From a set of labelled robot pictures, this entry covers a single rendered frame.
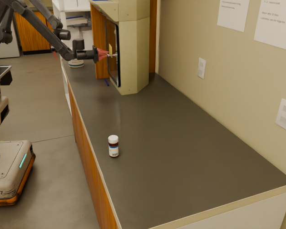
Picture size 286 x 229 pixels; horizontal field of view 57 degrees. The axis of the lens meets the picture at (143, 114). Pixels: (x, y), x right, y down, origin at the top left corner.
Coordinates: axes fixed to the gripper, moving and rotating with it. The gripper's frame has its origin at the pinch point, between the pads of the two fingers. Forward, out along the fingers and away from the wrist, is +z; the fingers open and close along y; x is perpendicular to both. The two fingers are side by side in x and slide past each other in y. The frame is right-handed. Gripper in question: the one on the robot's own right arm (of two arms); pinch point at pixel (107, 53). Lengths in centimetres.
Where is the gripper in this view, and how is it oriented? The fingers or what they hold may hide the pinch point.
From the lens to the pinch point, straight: 177.4
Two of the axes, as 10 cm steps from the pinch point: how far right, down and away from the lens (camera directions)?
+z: 9.5, -1.3, 2.9
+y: 0.3, -8.7, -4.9
